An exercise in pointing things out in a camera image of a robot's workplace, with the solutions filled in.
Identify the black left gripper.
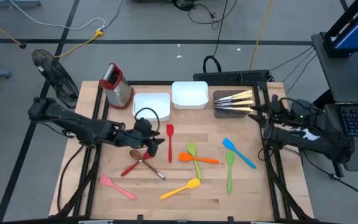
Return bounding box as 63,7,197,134
116,119,166,157

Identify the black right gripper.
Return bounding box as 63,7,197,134
249,95,293,125

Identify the red silicone spatula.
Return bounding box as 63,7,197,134
166,124,175,164

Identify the brown wooden spoon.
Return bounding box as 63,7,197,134
129,149,167,181

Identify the orange silicone spatula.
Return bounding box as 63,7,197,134
178,152,221,165

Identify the red silicone spoon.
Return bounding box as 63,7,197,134
120,151,152,177

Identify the blue silicone spatula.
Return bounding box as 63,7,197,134
222,138,257,170

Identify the white plastic bin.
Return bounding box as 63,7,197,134
132,92,172,123
171,81,209,110

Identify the lime green silicone spoon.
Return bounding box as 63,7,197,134
186,142,204,183

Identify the black perforated box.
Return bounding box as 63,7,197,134
193,69,272,84

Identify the green silicone spatula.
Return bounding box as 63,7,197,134
225,151,236,195

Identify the white box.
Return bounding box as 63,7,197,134
301,128,320,141

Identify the red and steel box grater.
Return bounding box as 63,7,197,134
99,62,135,110

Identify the yellow silicone spatula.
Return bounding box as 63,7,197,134
158,178,202,200

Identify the pink silicone spatula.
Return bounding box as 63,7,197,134
99,174,137,201

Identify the grey desk top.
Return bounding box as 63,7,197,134
311,32,358,103

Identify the black floor fan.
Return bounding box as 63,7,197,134
31,49,80,109

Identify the black aluminium table frame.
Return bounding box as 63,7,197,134
54,80,315,224

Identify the black looped cable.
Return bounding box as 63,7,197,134
202,0,229,74

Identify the yellow hanging cable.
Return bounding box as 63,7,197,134
249,0,275,71

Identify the black floor cable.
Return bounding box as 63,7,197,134
298,144,358,203

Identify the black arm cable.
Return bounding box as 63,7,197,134
57,144,86,214

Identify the yellow extension cable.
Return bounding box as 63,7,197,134
0,10,104,59

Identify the white power cable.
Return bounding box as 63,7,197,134
9,0,107,31

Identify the black cable bundle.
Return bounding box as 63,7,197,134
173,0,239,26

